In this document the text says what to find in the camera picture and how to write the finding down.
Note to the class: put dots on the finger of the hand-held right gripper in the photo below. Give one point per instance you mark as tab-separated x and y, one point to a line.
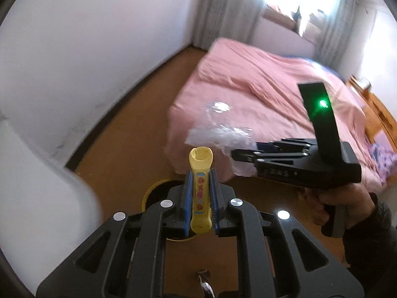
248	155
279	144

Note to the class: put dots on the grey curtain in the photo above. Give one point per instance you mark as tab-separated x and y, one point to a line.
223	6
344	21

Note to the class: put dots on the purple patterned pillow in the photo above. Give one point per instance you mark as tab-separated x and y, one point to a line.
384	161

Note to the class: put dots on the clear plastic bag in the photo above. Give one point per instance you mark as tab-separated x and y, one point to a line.
223	133

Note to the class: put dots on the person's right hand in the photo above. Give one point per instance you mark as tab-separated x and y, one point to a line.
356	205

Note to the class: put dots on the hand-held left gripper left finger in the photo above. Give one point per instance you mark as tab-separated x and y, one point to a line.
187	198

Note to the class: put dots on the bed with pink blanket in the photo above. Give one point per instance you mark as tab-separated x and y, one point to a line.
248	77

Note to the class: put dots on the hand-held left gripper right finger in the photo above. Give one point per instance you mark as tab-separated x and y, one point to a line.
214	198

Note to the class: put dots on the wooden headboard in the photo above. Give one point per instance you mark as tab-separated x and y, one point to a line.
381	111

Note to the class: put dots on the yellow plastic toy tool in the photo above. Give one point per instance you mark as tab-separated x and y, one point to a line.
201	173

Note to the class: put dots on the person's right forearm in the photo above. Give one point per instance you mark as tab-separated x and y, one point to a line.
372	242

